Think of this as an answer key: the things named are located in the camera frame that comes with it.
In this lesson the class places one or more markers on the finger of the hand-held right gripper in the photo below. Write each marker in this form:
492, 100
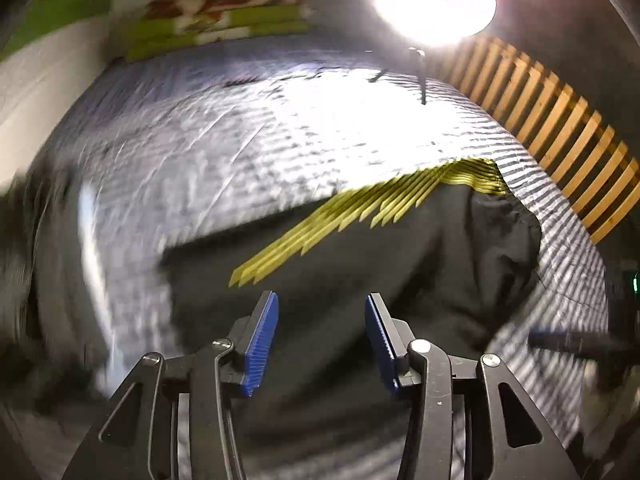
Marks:
575, 342

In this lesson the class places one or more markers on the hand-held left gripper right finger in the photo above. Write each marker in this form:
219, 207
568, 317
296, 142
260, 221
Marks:
380, 345

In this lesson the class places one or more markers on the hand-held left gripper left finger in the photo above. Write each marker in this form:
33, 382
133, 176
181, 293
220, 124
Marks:
260, 345

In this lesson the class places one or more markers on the black pants with yellow stripes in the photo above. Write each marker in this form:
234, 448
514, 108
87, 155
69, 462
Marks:
350, 270

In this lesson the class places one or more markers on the striped grey white blanket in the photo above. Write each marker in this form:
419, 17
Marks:
260, 130

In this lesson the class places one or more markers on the stack of folded dark clothes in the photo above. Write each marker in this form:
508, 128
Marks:
30, 270

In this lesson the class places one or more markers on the folded green patterned bedding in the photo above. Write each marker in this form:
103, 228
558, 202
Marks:
220, 20

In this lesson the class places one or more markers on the wooden slatted bed rail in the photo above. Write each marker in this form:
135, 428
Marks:
560, 130

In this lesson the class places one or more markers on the green wall map poster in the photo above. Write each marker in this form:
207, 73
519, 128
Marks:
55, 5

